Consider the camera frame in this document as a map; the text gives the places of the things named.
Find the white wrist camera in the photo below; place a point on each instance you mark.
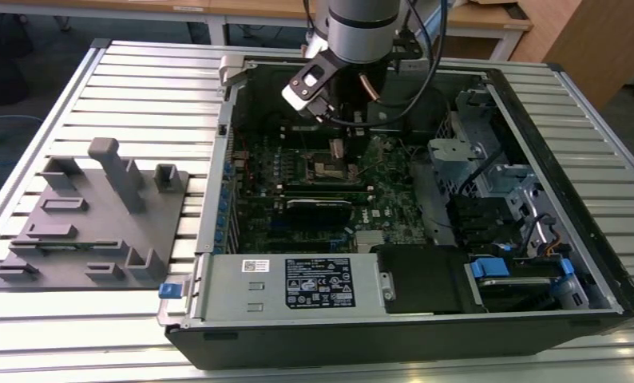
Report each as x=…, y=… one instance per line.
x=293, y=97

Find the silver drive cage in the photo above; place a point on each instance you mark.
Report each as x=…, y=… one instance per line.
x=508, y=179

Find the wooden desk white frame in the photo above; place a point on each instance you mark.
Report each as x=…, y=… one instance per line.
x=108, y=3
x=487, y=24

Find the black graphics card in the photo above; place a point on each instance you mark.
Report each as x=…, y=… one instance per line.
x=319, y=215

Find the silver chipset heatsink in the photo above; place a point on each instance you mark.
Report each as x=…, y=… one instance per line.
x=371, y=237

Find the green motherboard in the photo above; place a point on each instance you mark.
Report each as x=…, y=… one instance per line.
x=396, y=203

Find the grey parts rack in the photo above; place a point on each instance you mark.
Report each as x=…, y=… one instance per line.
x=108, y=223

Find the blue plastic clip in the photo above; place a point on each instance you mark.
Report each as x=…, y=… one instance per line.
x=566, y=266

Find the silver metal bracket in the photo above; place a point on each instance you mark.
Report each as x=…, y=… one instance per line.
x=452, y=149

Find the silver power supply unit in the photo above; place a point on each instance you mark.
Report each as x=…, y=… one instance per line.
x=231, y=295

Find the grey case release latch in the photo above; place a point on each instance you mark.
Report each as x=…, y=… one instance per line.
x=229, y=68

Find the blue expansion slot clip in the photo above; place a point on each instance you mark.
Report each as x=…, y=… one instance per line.
x=219, y=236
x=224, y=206
x=221, y=220

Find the wooden cabinet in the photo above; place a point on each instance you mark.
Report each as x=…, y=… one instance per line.
x=598, y=36

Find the green RAM stick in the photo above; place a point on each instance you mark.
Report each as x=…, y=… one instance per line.
x=63, y=246

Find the black office chair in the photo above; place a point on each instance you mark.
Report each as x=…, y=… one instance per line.
x=4, y=76

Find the CPU socket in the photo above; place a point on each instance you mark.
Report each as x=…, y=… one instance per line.
x=307, y=178

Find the black RAM slot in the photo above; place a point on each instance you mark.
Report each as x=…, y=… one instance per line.
x=321, y=188
x=321, y=193
x=321, y=197

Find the blue power supply latch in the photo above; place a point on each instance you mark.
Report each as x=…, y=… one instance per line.
x=168, y=290

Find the hard disk in blue carrier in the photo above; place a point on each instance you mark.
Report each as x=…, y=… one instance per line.
x=488, y=267

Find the black open PC case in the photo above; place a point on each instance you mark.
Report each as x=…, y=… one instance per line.
x=348, y=347

